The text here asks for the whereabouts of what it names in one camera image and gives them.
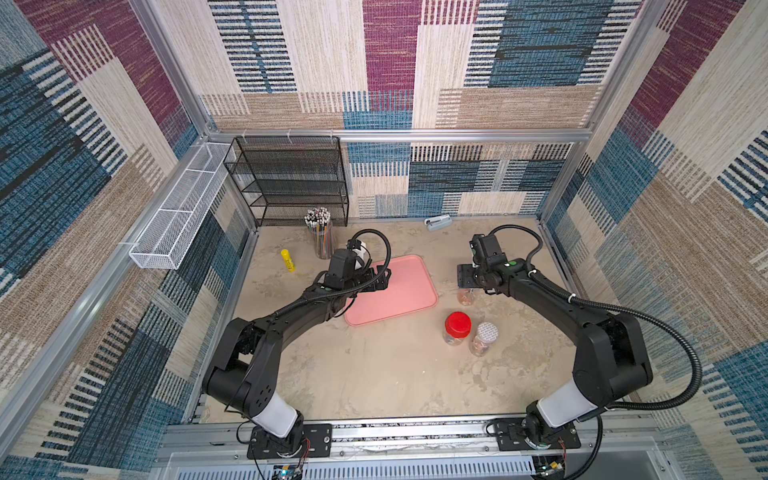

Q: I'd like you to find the clear candy jar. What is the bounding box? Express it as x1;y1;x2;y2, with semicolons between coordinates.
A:
457;288;476;306

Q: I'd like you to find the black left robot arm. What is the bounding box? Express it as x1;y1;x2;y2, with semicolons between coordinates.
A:
202;248;391;454

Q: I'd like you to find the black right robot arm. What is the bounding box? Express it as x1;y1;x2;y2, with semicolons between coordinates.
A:
457;234;653;447

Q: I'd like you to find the red lid candy jar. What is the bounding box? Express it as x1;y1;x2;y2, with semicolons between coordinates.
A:
443;312;472;346

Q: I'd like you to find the patterned lid candy jar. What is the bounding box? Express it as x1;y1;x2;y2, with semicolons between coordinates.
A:
469;322;499;357

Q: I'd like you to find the pink plastic tray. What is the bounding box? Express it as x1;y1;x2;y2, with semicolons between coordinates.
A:
344;255;438;326

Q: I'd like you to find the grey stapler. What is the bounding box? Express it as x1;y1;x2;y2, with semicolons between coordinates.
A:
424;214;453;232

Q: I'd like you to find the black mesh shelf rack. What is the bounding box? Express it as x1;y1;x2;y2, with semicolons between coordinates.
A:
223;136;350;227

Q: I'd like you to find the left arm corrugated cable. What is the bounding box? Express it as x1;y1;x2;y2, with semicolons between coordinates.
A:
311;228;393;301

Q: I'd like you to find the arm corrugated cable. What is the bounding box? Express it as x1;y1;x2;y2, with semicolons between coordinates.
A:
487;224;703;413
311;228;393;301

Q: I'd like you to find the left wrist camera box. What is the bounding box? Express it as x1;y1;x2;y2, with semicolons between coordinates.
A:
347;239;371;270

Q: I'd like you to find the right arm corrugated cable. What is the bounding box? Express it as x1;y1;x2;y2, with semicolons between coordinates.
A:
487;224;703;413

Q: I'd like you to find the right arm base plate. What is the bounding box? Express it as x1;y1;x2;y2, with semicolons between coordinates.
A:
485;416;581;452

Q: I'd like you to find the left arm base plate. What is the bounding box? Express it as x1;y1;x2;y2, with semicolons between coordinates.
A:
247;423;333;460

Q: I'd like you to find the white mesh wall basket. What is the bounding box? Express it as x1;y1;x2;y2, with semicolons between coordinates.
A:
129;143;229;270

